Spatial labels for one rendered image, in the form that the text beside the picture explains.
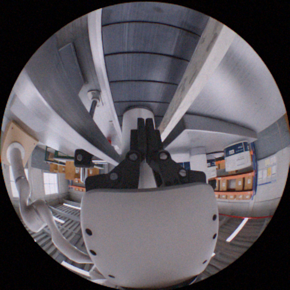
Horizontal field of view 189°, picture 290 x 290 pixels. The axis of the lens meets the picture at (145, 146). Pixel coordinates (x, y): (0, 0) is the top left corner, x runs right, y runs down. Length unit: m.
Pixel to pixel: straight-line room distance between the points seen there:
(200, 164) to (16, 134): 0.92
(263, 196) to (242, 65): 4.75
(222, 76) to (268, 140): 4.35
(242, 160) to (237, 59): 0.50
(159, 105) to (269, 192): 4.79
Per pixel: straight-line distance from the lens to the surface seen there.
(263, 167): 4.45
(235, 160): 0.60
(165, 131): 0.16
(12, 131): 0.62
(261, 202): 4.96
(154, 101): 0.15
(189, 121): 0.27
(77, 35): 0.17
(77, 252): 0.52
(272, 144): 4.51
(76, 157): 0.16
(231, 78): 0.23
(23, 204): 0.55
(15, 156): 0.65
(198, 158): 0.45
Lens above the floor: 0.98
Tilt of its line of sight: 16 degrees down
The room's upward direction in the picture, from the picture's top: 178 degrees clockwise
